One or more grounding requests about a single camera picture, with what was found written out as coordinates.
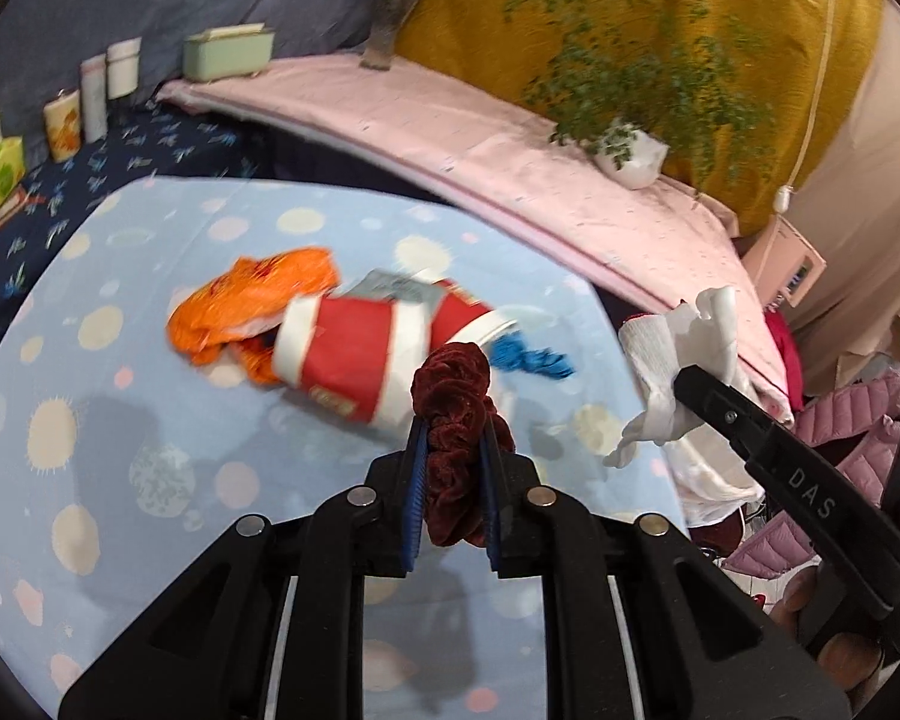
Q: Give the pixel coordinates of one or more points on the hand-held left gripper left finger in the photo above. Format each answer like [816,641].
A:
[414,499]

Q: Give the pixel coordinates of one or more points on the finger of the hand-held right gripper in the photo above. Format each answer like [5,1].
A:
[795,476]

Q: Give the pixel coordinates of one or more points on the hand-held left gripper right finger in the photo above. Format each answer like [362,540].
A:
[493,521]

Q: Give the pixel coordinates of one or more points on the bin with white bag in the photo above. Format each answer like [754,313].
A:
[712,487]

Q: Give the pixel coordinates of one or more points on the dark red velvet scrunchie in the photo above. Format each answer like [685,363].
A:
[450,420]

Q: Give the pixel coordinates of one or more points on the red paper bucket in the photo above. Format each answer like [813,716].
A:
[345,352]

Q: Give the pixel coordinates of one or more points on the white paper towel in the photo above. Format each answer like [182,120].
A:
[664,360]

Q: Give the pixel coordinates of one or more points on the orange plastic bag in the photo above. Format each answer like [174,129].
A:
[225,307]

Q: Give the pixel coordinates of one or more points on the person's right hand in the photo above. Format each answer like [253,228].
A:
[855,658]

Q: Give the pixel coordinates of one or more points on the pink puffer jacket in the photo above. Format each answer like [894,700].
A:
[855,420]

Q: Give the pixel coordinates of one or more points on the red cushion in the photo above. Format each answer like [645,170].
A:
[787,360]

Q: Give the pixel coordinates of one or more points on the red paper cup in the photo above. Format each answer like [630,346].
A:
[457,315]

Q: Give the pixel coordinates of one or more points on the silver foil packet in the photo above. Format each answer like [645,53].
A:
[390,286]

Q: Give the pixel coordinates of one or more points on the pink water dispenser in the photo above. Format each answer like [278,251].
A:
[776,255]

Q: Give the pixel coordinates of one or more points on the beige curtain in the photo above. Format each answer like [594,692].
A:
[877,202]

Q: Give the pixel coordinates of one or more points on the blue spotted tablecloth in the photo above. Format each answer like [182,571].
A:
[120,390]

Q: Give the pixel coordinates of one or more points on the green plant in white pot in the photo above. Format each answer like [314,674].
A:
[634,161]

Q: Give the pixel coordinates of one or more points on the pink blanket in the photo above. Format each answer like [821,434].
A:
[457,135]

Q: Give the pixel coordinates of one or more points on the navy printed cloth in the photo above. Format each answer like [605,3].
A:
[120,157]

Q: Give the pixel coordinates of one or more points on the glass vase with red flowers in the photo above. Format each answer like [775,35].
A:
[382,45]

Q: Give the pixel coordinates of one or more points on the pale green box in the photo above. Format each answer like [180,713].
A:
[229,56]

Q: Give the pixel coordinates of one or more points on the orange printed can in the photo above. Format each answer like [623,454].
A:
[64,127]

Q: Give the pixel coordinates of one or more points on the slim white canister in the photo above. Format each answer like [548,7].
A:
[94,101]

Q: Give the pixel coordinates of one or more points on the mustard yellow wall cloth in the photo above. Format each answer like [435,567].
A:
[480,7]

